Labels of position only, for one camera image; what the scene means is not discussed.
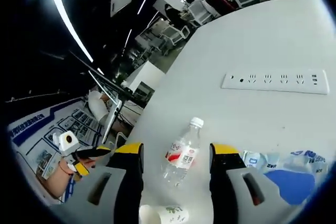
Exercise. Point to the clear bottle with red label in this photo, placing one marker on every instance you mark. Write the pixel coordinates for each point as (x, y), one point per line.
(183, 150)

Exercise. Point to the white round table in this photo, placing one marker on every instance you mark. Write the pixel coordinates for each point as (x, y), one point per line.
(236, 45)

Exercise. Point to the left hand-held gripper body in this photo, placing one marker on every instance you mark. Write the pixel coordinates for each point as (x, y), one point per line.
(67, 142)

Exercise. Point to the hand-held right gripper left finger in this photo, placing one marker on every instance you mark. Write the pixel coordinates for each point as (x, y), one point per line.
(131, 182)

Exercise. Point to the blue and white wall poster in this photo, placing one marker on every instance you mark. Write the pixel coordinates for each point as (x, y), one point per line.
(39, 124)

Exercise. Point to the white paper cup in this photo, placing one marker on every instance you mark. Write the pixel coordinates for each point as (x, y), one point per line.
(168, 214)

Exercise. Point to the person's left hand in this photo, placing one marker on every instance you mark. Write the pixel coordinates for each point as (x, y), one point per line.
(88, 161)

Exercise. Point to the white power strip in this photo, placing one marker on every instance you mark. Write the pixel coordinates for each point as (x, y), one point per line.
(275, 83)

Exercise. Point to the clear bag with blue circle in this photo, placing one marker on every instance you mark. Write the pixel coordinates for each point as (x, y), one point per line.
(291, 182)

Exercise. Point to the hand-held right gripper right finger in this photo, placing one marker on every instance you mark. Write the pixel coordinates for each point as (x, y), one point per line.
(223, 182)

